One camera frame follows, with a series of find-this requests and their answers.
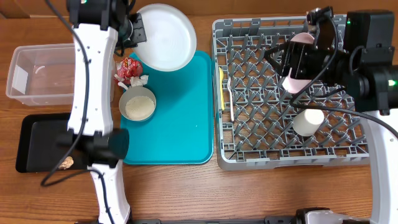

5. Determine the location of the pink round plate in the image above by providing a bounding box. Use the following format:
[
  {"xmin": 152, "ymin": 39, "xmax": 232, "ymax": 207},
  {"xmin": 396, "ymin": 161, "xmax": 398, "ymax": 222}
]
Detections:
[{"xmin": 282, "ymin": 32, "xmax": 314, "ymax": 94}]

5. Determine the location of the grey round plate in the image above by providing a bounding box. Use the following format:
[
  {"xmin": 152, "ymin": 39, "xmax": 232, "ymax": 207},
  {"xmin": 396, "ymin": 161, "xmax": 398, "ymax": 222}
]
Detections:
[{"xmin": 134, "ymin": 3, "xmax": 197, "ymax": 72}]

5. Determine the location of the red candy wrapper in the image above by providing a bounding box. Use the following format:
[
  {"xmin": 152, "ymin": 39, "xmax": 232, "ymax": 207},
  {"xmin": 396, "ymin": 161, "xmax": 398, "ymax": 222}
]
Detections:
[{"xmin": 114, "ymin": 57, "xmax": 143, "ymax": 85}]

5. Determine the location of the white wrapper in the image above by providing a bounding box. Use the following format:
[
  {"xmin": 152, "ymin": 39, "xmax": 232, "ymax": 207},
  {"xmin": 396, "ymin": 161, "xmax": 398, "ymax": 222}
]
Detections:
[{"xmin": 114, "ymin": 74, "xmax": 149, "ymax": 90}]

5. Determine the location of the white paper cup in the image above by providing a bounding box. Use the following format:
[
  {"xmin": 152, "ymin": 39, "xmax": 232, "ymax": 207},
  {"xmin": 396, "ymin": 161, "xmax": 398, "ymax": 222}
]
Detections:
[{"xmin": 293, "ymin": 109, "xmax": 325, "ymax": 137}]

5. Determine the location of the pink plastic fork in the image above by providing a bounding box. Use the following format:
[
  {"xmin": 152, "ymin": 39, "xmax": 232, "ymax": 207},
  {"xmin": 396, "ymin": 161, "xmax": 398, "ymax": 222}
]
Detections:
[{"xmin": 227, "ymin": 77, "xmax": 234, "ymax": 122}]

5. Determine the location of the grey bowl of rice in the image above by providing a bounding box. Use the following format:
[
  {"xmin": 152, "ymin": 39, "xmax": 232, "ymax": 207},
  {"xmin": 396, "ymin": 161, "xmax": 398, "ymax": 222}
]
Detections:
[{"xmin": 119, "ymin": 86, "xmax": 156, "ymax": 121}]

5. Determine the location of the yellow plastic spoon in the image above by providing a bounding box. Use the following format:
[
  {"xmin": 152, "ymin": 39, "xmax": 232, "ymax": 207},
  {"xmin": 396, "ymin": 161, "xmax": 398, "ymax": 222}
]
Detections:
[{"xmin": 218, "ymin": 67, "xmax": 225, "ymax": 111}]

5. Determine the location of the brown food scrap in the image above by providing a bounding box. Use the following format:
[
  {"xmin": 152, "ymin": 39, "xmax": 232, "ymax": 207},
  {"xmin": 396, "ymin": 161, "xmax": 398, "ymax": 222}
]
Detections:
[{"xmin": 58, "ymin": 156, "xmax": 74, "ymax": 170}]

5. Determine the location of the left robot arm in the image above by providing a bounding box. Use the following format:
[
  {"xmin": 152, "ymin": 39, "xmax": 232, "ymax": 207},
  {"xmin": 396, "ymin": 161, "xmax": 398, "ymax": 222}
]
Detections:
[{"xmin": 62, "ymin": 0, "xmax": 146, "ymax": 223}]

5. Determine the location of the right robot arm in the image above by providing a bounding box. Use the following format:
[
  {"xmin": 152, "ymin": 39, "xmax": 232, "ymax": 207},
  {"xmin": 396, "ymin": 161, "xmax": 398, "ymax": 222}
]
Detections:
[{"xmin": 264, "ymin": 6, "xmax": 397, "ymax": 223}]

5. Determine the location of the grey dishwasher rack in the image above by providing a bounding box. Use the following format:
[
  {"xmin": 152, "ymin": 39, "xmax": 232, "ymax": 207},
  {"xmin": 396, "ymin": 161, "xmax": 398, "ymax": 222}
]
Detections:
[{"xmin": 211, "ymin": 16, "xmax": 369, "ymax": 170}]

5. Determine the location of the teal plastic tray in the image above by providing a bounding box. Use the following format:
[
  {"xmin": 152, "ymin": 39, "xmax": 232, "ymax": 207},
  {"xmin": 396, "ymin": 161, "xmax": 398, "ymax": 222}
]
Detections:
[{"xmin": 121, "ymin": 51, "xmax": 214, "ymax": 165}]

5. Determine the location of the clear plastic bin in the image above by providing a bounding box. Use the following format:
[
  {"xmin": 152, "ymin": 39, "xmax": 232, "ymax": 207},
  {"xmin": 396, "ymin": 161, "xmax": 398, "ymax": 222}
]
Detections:
[{"xmin": 6, "ymin": 44, "xmax": 75, "ymax": 106}]

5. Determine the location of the black plastic bin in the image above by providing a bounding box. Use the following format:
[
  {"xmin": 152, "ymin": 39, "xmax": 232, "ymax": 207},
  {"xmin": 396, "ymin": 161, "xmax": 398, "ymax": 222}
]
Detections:
[{"xmin": 16, "ymin": 113, "xmax": 70, "ymax": 173}]

